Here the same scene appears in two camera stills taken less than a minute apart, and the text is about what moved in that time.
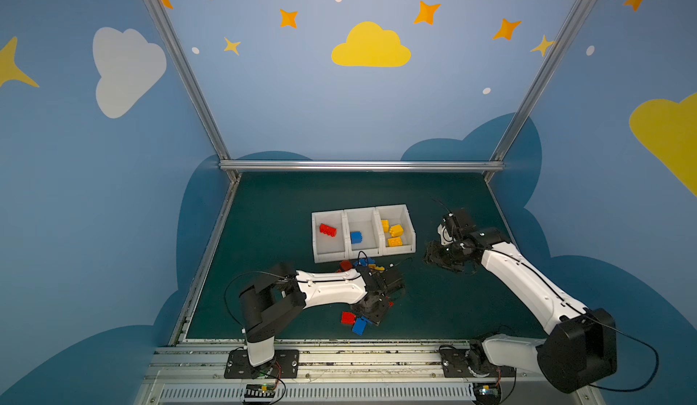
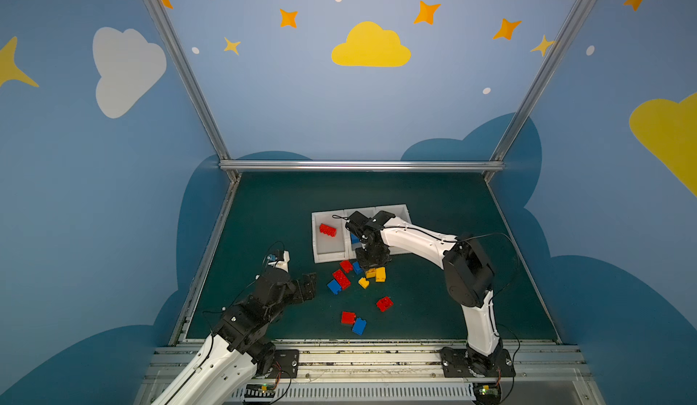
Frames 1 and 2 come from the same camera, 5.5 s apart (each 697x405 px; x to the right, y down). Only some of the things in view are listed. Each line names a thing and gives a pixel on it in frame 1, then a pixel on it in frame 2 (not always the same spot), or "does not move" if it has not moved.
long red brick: [328, 230] does not move
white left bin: [326, 248] does not move
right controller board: [486, 393] does not move
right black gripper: [442, 255] to [371, 255]
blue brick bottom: [359, 326] does not move
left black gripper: [378, 304] to [299, 289]
